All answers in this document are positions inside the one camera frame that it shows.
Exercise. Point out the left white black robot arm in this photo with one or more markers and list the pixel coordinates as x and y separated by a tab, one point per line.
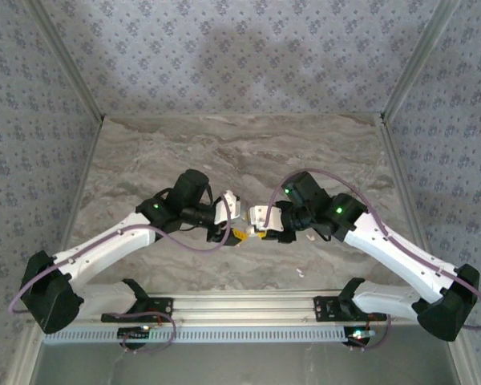
104	248

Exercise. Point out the aluminium base mounting beam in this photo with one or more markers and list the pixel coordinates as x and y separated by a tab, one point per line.
240	306

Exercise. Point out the aluminium table side rail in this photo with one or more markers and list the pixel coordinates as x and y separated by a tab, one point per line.
401	180
84	176

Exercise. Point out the aluminium frame corner post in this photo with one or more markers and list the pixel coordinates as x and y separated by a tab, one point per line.
69	60
419	60

